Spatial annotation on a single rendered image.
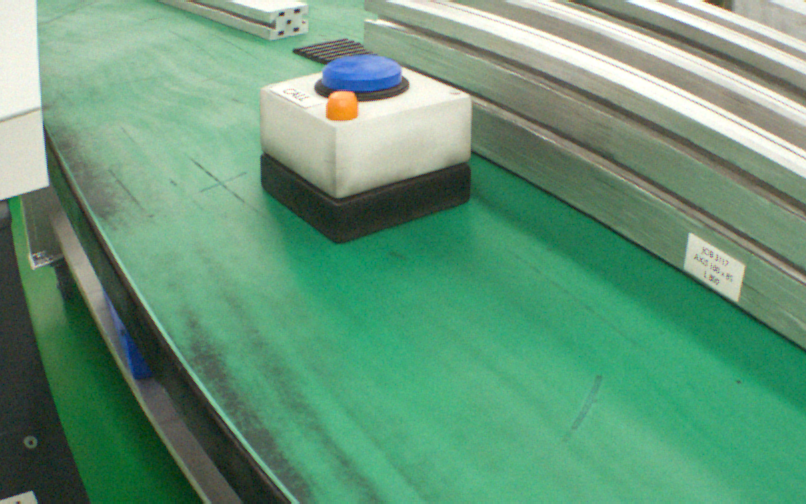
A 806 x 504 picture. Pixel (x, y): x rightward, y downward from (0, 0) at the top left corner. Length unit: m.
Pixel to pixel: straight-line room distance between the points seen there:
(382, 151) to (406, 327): 0.09
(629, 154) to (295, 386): 0.20
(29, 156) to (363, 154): 0.23
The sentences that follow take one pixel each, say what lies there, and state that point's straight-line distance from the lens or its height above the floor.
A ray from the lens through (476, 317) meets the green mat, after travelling 0.39.
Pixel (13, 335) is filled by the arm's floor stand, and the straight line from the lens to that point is 0.58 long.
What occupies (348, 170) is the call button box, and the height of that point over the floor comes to 0.82.
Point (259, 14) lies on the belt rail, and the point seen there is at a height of 0.80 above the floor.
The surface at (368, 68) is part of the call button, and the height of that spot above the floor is 0.85.
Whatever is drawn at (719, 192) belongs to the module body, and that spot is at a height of 0.83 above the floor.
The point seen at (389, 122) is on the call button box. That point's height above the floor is 0.83.
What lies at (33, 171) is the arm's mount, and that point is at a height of 0.79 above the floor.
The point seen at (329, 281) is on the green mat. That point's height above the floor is 0.78.
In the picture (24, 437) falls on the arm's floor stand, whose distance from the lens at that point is 0.63.
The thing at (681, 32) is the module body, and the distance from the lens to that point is 0.63.
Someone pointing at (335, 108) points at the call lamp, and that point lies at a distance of 0.41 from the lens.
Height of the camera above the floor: 0.99
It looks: 29 degrees down
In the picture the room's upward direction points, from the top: 1 degrees clockwise
